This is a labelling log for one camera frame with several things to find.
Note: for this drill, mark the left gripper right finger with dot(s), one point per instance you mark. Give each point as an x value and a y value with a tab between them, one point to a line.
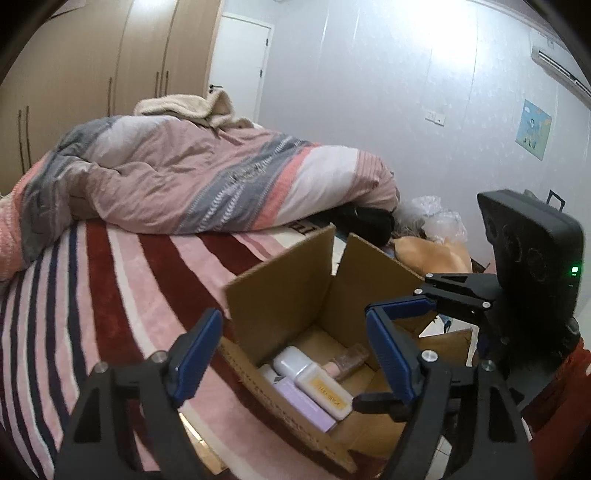
471	407

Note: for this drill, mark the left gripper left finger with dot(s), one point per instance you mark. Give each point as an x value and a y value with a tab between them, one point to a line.
126	423

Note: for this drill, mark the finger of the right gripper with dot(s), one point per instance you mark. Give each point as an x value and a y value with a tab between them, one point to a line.
381	403
401	308

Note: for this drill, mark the pink cosmetic bottle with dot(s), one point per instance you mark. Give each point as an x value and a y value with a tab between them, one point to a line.
345	364

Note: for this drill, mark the white bottle yellow label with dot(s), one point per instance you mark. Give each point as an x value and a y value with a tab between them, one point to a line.
314	381

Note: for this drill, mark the lavender box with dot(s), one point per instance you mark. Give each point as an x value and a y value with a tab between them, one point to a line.
298	399

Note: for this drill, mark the tan plush toy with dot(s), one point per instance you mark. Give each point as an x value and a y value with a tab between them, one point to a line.
424	256

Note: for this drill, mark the red patterned sleeve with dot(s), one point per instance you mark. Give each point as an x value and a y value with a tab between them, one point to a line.
559	418

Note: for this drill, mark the black clothing heap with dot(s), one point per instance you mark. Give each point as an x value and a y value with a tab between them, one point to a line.
373	225

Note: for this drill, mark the clear plastic bags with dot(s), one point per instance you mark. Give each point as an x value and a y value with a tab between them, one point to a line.
425	217

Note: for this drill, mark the brown cardboard box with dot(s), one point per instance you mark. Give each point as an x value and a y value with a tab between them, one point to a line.
305	299

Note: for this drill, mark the striped red pink bedspread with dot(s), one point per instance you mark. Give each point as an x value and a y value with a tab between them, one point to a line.
104	294

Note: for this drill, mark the pink grey striped duvet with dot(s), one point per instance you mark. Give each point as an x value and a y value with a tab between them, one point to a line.
166	176

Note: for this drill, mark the white door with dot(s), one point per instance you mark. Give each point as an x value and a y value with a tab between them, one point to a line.
238	64

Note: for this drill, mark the white air conditioner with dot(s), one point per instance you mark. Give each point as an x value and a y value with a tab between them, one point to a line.
559	64

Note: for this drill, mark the beige wooden wardrobe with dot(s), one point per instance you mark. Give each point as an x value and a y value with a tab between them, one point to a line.
100	60

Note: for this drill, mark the black camera housing right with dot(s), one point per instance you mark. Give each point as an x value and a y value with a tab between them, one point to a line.
538	254

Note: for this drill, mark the black suitcase handle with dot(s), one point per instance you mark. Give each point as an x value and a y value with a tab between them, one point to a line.
555	200

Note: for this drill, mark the white wall switch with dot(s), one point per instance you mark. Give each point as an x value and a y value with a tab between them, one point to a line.
436	118

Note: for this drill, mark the cartoon wall poster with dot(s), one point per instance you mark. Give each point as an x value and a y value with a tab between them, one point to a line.
534	130

